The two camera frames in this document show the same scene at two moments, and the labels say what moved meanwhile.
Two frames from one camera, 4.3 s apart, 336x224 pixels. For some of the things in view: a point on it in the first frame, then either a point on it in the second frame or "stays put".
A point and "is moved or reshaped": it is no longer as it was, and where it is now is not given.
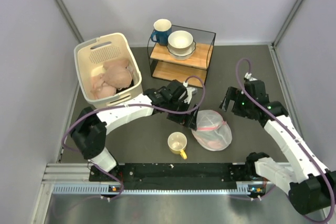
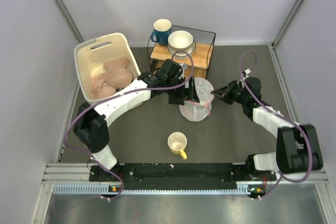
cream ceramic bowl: [180, 41] stays put
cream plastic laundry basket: [108, 74] stays put
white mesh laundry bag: [212, 132] is moved or reshaped
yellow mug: [177, 142] stays put
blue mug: [163, 30] stays put
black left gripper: [189, 120] -> [178, 99]
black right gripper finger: [239, 108] -> [226, 98]
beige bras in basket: [117, 74] stays put
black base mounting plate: [177, 176] stays put
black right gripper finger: [230, 95] -> [222, 91]
